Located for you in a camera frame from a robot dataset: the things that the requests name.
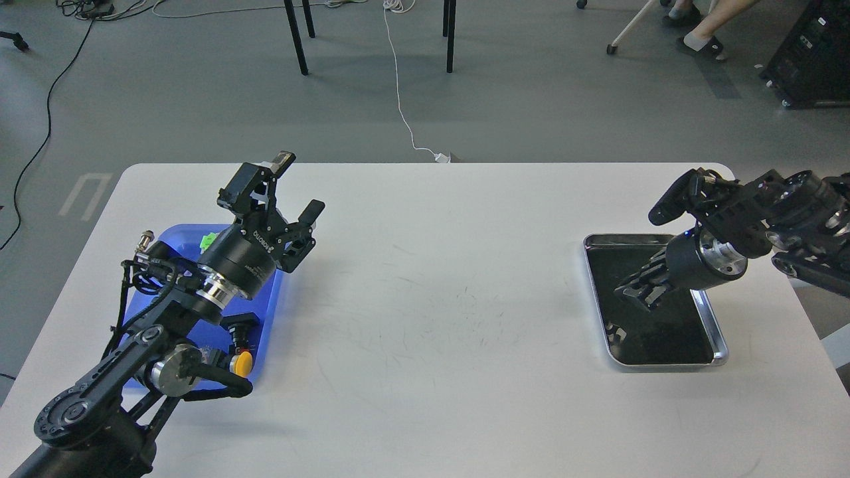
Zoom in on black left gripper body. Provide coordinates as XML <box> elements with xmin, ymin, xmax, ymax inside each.
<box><xmin>199</xmin><ymin>222</ymin><xmax>315</xmax><ymax>300</ymax></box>

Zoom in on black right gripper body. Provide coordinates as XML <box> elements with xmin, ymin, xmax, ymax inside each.
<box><xmin>665</xmin><ymin>229</ymin><xmax>748</xmax><ymax>290</ymax></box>

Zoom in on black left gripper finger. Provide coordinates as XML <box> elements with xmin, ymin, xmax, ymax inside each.
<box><xmin>279</xmin><ymin>199</ymin><xmax>325</xmax><ymax>256</ymax></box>
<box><xmin>216</xmin><ymin>151</ymin><xmax>296</xmax><ymax>233</ymax></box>

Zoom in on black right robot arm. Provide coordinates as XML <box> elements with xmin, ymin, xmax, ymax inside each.
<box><xmin>614</xmin><ymin>167</ymin><xmax>849</xmax><ymax>311</ymax></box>

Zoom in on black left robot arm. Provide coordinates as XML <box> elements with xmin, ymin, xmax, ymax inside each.
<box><xmin>13</xmin><ymin>151</ymin><xmax>325</xmax><ymax>477</ymax></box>

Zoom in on light green plastic part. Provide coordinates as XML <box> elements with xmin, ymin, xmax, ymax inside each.
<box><xmin>199</xmin><ymin>232</ymin><xmax>218</xmax><ymax>253</ymax></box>

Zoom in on silver metal tray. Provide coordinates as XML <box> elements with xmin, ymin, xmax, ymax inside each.
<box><xmin>583</xmin><ymin>234</ymin><xmax>729</xmax><ymax>372</ymax></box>

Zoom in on blue plastic tray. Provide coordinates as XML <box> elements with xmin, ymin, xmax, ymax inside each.
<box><xmin>159</xmin><ymin>224</ymin><xmax>286</xmax><ymax>382</ymax></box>

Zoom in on white chair base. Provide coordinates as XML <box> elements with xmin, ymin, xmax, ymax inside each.
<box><xmin>605</xmin><ymin>1</ymin><xmax>671</xmax><ymax>56</ymax></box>

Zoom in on black equipment case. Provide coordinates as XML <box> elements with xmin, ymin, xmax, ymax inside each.
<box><xmin>760</xmin><ymin>1</ymin><xmax>849</xmax><ymax>109</ymax></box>

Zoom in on person in blue jeans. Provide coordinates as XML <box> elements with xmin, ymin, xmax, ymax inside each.
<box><xmin>662</xmin><ymin>1</ymin><xmax>758</xmax><ymax>62</ymax></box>

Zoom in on black table legs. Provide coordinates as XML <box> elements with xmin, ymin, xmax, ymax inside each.
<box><xmin>284</xmin><ymin>0</ymin><xmax>458</xmax><ymax>76</ymax></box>

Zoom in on yellow push button switch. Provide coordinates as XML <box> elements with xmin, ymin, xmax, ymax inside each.
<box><xmin>224</xmin><ymin>350</ymin><xmax>253</xmax><ymax>378</ymax></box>

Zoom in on black cable on floor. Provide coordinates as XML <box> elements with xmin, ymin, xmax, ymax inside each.
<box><xmin>0</xmin><ymin>0</ymin><xmax>157</xmax><ymax>252</ymax></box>

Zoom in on white cable on floor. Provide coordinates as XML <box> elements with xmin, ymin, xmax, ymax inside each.
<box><xmin>382</xmin><ymin>0</ymin><xmax>452</xmax><ymax>163</ymax></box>

